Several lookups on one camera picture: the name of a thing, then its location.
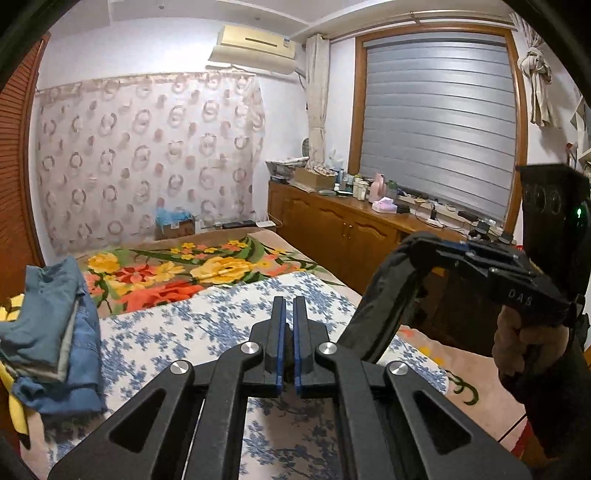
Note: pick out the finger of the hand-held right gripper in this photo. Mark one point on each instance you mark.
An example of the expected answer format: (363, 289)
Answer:
(489, 253)
(475, 266)

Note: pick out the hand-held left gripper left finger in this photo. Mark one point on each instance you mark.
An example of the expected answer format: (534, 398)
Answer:
(280, 341)

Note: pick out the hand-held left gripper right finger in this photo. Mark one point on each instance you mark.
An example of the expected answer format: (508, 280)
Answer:
(301, 341)

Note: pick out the person's right forearm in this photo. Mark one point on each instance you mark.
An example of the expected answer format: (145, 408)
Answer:
(558, 401)

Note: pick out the grey folded pants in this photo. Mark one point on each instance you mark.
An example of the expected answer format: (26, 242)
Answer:
(67, 350)

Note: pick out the person's right hand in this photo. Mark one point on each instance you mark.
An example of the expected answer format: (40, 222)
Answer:
(508, 344)

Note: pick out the black desk devices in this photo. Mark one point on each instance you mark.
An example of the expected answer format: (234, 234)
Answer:
(485, 230)

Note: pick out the white power strip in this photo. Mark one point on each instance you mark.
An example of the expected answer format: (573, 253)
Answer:
(445, 217)

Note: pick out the small black box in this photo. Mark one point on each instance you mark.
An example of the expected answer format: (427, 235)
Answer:
(402, 209)

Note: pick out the blue floral bedsheet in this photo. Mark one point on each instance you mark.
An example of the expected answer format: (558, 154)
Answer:
(184, 332)

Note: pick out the pink tissue box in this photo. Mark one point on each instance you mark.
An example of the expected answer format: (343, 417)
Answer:
(384, 206)

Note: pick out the green bottle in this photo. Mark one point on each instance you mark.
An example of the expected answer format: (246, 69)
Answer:
(392, 189)

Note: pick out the flowered plush blanket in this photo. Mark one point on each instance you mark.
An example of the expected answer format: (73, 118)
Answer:
(184, 277)

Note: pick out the wooden sideboard cabinet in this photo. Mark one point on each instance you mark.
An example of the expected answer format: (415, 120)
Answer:
(332, 230)

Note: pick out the flat white device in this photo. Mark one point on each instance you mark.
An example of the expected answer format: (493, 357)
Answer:
(265, 224)

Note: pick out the flat black box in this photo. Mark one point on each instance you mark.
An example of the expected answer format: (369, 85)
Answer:
(238, 225)

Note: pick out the pink bottle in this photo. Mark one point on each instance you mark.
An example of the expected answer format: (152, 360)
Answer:
(376, 187)

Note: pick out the knotted beige curtain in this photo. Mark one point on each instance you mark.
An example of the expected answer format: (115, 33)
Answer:
(538, 83)

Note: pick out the group of toiletry bottles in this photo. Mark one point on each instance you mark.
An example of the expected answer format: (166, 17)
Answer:
(352, 182)

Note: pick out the cardboard box with label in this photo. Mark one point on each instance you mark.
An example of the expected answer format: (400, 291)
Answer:
(178, 229)

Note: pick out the open cardboard box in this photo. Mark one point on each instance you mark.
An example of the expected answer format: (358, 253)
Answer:
(314, 177)

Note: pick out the blue plastic bag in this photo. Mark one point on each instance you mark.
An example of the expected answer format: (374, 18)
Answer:
(171, 214)

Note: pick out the stack of papers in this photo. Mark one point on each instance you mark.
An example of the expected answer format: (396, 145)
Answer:
(284, 167)

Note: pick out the small grey fan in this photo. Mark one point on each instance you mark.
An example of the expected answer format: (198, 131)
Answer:
(306, 148)

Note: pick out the blue denim folded jeans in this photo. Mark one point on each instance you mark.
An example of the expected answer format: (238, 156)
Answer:
(87, 369)

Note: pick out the sheer circle-pattern curtain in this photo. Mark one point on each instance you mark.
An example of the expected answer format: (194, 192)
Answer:
(147, 157)

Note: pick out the beige tied window curtain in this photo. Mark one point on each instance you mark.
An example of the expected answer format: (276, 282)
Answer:
(317, 101)

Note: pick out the teal folded jeans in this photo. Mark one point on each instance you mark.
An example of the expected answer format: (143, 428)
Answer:
(41, 314)

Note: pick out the yellow plush toy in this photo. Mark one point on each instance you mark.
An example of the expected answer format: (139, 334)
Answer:
(11, 415)

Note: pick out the cream air conditioner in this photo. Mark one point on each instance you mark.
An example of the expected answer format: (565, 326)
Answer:
(254, 48)

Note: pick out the brown louvred wardrobe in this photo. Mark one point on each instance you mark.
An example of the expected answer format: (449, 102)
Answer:
(16, 184)

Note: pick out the white wall shelf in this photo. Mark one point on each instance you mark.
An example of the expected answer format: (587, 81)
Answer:
(582, 134)

